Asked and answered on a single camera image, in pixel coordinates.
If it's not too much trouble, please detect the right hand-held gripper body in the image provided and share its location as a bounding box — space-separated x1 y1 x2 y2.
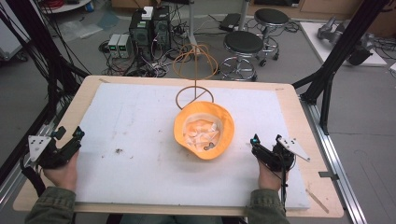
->
250 135 312 173

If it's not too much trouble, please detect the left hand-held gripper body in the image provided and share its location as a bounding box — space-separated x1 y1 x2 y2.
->
27 134 83 170

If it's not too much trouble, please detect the orange bucket hat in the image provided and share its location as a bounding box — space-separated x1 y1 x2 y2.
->
173 100 235 161

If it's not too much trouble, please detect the brown wire hat stand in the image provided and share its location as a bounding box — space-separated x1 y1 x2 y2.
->
172 43 219 111

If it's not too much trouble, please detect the person's right hand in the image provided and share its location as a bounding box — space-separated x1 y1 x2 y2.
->
257 161 290 192

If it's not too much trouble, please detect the person's left hand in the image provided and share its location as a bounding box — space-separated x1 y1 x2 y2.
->
43 151 79 192

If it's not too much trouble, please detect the grey tape piece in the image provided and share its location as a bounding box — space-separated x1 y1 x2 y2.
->
318 170 340 182

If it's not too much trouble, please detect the thin wooden stick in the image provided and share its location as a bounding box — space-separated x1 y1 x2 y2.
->
305 189 331 215

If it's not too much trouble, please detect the white foam mat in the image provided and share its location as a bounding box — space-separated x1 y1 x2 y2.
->
74 81 311 212

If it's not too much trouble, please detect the grey power supply box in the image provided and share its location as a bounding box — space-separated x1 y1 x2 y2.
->
117 34 133 59
106 33 121 59

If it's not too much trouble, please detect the large black round stool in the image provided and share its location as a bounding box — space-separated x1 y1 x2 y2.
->
219 30 265 82

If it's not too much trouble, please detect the clear plastic sheet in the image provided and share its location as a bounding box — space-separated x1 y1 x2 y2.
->
57 19 105 43

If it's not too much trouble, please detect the white floor board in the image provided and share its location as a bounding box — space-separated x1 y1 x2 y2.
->
299 21 389 68

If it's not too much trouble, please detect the black computer tower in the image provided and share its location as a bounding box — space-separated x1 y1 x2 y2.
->
128 8 154 62
151 5 172 52

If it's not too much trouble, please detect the flat black case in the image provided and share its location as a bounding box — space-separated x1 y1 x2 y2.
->
219 12 242 33

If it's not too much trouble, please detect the small black round stool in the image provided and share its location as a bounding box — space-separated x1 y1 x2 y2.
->
253 7 290 67

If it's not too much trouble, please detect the white round table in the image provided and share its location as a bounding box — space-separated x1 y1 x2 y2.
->
39 0 93 15

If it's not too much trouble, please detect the white table leg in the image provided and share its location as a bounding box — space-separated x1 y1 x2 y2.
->
186 0 200 47

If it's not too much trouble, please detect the white box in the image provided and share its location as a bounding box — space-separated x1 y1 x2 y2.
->
141 6 154 21

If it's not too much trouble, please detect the black left gripper strap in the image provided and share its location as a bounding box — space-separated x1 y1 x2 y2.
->
19 158 47 198

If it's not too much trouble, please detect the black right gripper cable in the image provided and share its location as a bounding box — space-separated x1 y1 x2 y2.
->
279 154 289 213

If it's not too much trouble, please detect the aluminium rail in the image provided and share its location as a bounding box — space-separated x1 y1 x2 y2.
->
299 95 369 224
0 102 69 209

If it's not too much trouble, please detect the black metal frame post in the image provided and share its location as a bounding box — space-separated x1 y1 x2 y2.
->
291 0 392 136
0 0 92 185

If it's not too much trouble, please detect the tangle of floor cables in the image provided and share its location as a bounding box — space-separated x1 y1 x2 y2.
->
98 12 194 78

